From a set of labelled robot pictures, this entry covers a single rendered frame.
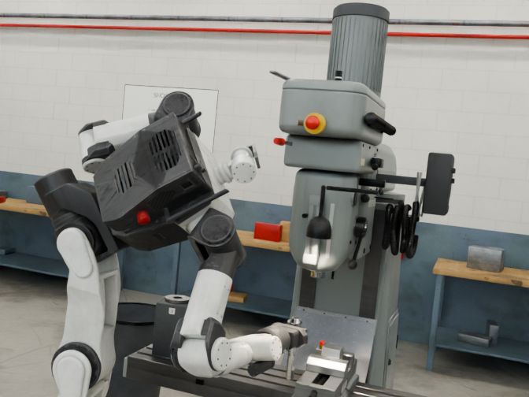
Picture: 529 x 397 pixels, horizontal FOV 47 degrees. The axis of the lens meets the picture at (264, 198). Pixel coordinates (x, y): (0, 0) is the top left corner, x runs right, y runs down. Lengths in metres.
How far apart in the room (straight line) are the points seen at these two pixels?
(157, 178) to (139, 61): 5.77
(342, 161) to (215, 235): 0.53
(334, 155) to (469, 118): 4.37
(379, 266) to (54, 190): 1.21
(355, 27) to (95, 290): 1.21
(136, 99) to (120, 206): 5.66
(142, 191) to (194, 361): 0.43
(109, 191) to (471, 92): 4.92
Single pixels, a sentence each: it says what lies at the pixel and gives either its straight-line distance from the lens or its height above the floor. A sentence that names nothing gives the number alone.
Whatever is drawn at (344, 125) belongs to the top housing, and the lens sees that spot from 1.74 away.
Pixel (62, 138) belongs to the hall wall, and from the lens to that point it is 7.74.
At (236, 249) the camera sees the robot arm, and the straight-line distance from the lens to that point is 1.53.
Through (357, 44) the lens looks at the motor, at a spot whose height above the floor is 2.07.
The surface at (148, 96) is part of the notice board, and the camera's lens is 7.13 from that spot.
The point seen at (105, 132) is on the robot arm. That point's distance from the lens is 1.80.
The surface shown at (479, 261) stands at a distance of 5.63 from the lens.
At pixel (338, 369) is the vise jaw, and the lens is 1.96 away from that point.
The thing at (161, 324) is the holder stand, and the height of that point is 1.04.
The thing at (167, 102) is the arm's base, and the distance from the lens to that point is 1.75.
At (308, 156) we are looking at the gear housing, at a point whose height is 1.67.
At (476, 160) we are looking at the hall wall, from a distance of 6.11.
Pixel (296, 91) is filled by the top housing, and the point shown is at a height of 1.85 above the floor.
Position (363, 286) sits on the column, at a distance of 2.34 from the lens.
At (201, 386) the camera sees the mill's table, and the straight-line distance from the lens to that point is 2.10.
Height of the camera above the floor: 1.64
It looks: 3 degrees down
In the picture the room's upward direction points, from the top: 6 degrees clockwise
